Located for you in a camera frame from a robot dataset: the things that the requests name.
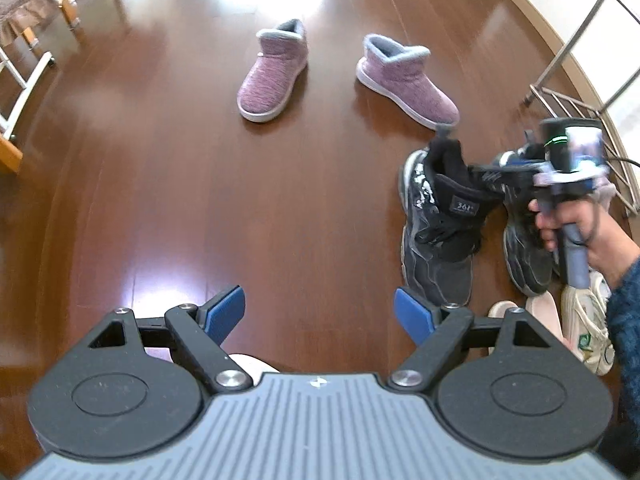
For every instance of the black sneaker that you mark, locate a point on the black sneaker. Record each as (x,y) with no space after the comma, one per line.
(440,260)
(525,260)

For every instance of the purple knit ankle boot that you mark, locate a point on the purple knit ankle boot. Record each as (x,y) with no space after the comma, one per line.
(270,85)
(410,85)

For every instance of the wooden chair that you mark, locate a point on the wooden chair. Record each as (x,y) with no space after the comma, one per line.
(69,10)

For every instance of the white sneaker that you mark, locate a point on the white sneaker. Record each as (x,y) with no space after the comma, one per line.
(580,310)

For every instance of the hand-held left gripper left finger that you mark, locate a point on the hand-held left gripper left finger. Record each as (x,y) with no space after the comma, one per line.
(225,310)

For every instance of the wooden furniture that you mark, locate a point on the wooden furniture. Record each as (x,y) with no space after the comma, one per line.
(9,157)

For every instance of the brown chair cover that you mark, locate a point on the brown chair cover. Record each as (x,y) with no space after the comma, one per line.
(25,5)

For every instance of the white metal frame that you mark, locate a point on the white metal frame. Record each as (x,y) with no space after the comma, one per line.
(29,97)

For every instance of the metal shoe rack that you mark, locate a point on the metal shoe rack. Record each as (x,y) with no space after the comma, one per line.
(574,36)

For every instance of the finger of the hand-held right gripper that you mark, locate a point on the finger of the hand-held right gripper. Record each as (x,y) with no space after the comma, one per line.
(500,170)

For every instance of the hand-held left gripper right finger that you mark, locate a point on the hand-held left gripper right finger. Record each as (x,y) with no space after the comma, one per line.
(412,312)

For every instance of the person's right hand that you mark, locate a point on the person's right hand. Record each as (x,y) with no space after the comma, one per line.
(600,230)

